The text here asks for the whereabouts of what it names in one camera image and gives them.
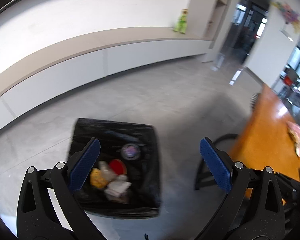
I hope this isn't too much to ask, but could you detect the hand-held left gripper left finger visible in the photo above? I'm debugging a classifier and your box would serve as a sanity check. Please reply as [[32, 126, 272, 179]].
[[16, 137, 102, 240]]

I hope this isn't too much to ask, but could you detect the white low cabinet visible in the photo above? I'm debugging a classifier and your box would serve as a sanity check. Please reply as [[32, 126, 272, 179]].
[[0, 26, 210, 138]]

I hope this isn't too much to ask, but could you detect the yellow printed paper cup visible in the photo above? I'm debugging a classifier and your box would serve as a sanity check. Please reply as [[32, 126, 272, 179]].
[[90, 168, 108, 188]]

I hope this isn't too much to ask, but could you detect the crumpled white paper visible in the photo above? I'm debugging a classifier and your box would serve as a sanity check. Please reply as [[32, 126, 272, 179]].
[[104, 180, 132, 202]]

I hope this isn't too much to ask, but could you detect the colourful wall decoration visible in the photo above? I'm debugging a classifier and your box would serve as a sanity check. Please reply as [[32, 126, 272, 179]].
[[271, 1, 300, 34]]

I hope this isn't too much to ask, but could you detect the white wall shelf unit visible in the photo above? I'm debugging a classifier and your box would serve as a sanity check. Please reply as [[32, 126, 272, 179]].
[[210, 0, 235, 55]]

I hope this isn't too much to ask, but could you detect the round clear lid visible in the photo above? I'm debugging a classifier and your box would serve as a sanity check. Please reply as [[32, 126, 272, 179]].
[[120, 143, 142, 160]]

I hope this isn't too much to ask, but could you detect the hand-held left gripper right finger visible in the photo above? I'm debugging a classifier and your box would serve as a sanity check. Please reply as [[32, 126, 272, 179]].
[[197, 137, 284, 240]]

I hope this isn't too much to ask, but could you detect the green dinosaur toy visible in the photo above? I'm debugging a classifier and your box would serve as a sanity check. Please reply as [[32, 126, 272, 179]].
[[173, 9, 189, 34]]

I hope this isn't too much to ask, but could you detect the trash bin with black bag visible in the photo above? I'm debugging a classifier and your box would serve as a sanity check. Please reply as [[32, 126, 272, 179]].
[[67, 117, 163, 219]]

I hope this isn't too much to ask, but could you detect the red round packaging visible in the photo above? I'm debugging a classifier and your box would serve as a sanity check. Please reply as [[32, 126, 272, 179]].
[[109, 159, 127, 175]]

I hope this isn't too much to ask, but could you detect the colourful snack packet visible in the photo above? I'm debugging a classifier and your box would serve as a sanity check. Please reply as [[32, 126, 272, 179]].
[[287, 121, 300, 159]]

